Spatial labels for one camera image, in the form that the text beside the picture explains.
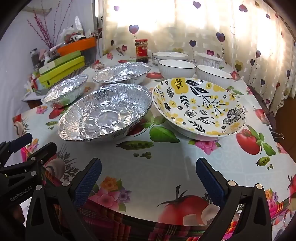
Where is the white ribbed bowl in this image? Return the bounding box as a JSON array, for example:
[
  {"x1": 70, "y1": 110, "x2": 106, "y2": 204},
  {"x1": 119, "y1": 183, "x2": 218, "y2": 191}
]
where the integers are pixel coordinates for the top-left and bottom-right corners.
[
  {"x1": 158, "y1": 60, "x2": 196, "y2": 79},
  {"x1": 196, "y1": 65, "x2": 233, "y2": 82}
]

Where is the white side shelf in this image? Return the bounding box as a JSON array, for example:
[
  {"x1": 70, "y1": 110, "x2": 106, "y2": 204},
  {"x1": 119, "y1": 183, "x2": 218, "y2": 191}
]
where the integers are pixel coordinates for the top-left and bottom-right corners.
[{"x1": 21, "y1": 90, "x2": 48, "y2": 103}]

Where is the green flat box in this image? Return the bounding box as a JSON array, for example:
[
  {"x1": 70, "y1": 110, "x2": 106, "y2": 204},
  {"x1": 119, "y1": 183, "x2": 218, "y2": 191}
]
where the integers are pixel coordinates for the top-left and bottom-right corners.
[
  {"x1": 39, "y1": 55, "x2": 85, "y2": 75},
  {"x1": 38, "y1": 65, "x2": 86, "y2": 89}
]

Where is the yellow floral ceramic bowl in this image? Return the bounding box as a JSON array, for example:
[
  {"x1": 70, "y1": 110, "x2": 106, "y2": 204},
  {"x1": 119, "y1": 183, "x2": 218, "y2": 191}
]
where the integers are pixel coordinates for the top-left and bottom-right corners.
[{"x1": 151, "y1": 78, "x2": 247, "y2": 141}]

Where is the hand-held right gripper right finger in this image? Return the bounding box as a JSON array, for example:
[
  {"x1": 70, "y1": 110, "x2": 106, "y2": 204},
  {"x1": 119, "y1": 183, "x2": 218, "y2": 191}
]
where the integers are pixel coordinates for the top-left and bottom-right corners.
[{"x1": 196, "y1": 158, "x2": 274, "y2": 241}]

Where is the sauce jar with red label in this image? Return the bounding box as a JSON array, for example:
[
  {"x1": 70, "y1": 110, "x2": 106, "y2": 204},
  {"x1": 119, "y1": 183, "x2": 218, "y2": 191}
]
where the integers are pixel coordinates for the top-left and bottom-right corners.
[{"x1": 135, "y1": 39, "x2": 149, "y2": 63}]

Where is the wooden cabinet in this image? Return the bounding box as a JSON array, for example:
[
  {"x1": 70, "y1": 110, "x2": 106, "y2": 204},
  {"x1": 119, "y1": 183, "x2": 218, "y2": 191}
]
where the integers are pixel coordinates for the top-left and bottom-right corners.
[{"x1": 275, "y1": 98, "x2": 296, "y2": 152}]

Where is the heart print curtain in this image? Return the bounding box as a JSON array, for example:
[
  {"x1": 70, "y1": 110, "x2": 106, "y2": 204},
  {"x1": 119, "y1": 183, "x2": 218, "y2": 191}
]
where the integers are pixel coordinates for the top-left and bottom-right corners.
[{"x1": 102, "y1": 0, "x2": 296, "y2": 116}]

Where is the black binder clip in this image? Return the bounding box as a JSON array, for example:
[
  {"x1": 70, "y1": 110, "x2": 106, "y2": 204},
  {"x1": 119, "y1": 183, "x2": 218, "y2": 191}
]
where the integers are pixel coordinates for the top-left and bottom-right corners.
[{"x1": 270, "y1": 128, "x2": 285, "y2": 142}]

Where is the pink branch decoration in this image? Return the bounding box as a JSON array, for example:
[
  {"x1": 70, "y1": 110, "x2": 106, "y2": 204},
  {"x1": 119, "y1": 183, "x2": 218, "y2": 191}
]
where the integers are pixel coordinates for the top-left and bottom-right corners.
[{"x1": 27, "y1": 0, "x2": 73, "y2": 49}]

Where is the crumpled white paper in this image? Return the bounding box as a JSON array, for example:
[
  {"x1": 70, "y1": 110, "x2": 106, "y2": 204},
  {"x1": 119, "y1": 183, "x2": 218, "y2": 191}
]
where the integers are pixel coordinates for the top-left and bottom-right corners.
[{"x1": 59, "y1": 16, "x2": 86, "y2": 42}]

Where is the aluminium foil plate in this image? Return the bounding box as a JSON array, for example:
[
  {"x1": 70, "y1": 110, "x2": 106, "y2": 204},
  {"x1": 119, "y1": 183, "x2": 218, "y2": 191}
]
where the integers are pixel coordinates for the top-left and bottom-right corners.
[
  {"x1": 92, "y1": 62, "x2": 152, "y2": 85},
  {"x1": 42, "y1": 74, "x2": 89, "y2": 107},
  {"x1": 57, "y1": 113, "x2": 77, "y2": 141},
  {"x1": 60, "y1": 84, "x2": 152, "y2": 141}
]

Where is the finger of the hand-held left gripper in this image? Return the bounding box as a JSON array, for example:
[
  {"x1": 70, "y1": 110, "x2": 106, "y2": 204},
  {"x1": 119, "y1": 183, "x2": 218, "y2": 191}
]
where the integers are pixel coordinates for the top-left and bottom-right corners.
[
  {"x1": 0, "y1": 142, "x2": 58, "y2": 184},
  {"x1": 0, "y1": 133, "x2": 33, "y2": 164}
]

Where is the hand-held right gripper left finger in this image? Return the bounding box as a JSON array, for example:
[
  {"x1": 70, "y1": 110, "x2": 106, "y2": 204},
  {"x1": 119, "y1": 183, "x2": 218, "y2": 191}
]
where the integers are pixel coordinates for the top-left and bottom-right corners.
[{"x1": 24, "y1": 158, "x2": 102, "y2": 241}]

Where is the brown striped chair back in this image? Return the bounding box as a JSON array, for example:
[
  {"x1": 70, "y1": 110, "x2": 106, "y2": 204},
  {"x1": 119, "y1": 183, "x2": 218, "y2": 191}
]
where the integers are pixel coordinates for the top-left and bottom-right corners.
[{"x1": 247, "y1": 84, "x2": 277, "y2": 131}]

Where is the orange tray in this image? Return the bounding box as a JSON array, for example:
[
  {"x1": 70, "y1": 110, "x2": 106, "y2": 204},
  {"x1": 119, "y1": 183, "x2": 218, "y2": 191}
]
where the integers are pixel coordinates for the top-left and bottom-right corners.
[{"x1": 57, "y1": 37, "x2": 97, "y2": 56}]

